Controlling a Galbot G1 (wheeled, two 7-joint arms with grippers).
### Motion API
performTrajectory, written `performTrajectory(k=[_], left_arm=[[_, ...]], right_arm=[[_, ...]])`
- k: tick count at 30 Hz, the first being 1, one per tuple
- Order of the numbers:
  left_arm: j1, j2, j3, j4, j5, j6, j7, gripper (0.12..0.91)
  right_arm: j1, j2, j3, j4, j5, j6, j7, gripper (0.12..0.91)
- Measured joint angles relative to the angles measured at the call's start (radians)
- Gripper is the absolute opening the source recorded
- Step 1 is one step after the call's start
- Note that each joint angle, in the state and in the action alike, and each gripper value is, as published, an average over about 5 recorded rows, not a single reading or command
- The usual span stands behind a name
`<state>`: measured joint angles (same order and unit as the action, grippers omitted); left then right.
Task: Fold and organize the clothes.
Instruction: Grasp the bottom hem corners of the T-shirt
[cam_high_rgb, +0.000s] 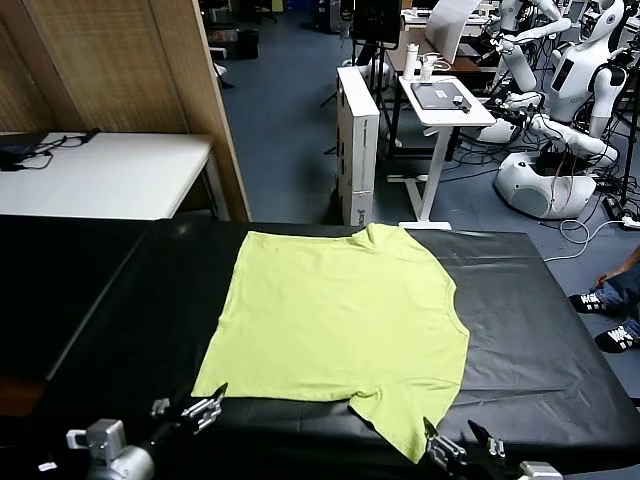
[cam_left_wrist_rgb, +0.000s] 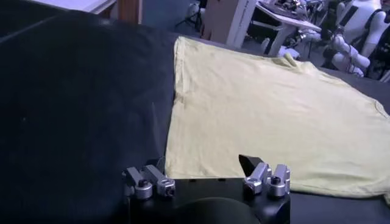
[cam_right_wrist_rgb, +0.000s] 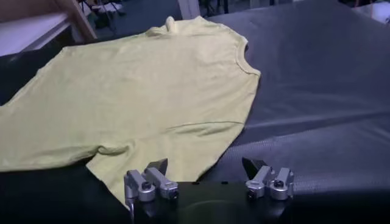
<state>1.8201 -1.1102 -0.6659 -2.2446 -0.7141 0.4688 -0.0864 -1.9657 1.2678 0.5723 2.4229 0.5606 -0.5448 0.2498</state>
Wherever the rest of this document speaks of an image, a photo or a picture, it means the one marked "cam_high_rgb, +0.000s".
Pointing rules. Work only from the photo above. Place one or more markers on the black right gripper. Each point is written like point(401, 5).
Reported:
point(480, 470)

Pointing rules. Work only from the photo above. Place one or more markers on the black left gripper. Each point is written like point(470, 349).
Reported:
point(170, 432)

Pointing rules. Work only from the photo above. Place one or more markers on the yellow-green t-shirt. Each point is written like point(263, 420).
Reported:
point(325, 310)

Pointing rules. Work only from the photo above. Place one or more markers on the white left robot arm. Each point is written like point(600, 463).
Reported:
point(125, 465)

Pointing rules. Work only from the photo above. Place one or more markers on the glossy black table cover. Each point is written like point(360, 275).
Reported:
point(500, 310)

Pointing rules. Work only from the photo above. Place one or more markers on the black side table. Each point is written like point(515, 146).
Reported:
point(50, 290)

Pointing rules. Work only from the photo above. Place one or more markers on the black white sneaker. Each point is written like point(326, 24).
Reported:
point(620, 337)
point(587, 302)

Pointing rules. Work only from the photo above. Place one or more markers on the blue jeans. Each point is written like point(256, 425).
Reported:
point(620, 295)

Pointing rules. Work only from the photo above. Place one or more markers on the white table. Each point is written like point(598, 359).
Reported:
point(125, 170)

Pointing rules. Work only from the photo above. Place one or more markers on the white power adapter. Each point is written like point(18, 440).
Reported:
point(630, 220)

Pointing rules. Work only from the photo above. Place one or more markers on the black power strip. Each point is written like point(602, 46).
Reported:
point(612, 205)

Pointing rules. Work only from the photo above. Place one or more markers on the black pouch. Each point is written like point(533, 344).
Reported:
point(12, 151)

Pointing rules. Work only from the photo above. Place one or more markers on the tall white cardboard box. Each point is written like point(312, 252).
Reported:
point(357, 150)

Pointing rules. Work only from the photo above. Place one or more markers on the black tripod stand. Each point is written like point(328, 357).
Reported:
point(627, 165)

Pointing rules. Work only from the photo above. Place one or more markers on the white standing desk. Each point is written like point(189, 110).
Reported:
point(450, 117)

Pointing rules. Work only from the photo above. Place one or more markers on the small black device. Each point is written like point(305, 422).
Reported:
point(460, 100)

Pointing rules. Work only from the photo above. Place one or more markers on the wooden folding screen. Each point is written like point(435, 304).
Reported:
point(125, 65)

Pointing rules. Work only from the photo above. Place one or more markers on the grey laptop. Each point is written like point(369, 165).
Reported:
point(435, 97)

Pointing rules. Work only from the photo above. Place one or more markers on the black bin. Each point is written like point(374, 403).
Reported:
point(247, 44)

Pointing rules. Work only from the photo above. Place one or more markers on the white humanoid robot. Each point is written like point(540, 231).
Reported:
point(575, 85)
point(520, 70)

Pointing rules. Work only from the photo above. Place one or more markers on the white cup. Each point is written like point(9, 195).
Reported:
point(426, 70)

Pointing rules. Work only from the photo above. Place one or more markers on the brown wooden desk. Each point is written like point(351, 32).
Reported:
point(470, 62)

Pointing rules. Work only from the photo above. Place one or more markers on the white bottle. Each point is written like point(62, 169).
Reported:
point(411, 62)

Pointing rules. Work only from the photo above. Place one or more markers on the white curved panel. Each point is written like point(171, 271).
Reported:
point(445, 30)

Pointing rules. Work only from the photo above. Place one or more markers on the black monitor on stand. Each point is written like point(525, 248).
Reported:
point(375, 20)

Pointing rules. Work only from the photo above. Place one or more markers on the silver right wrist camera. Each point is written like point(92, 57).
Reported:
point(540, 471)

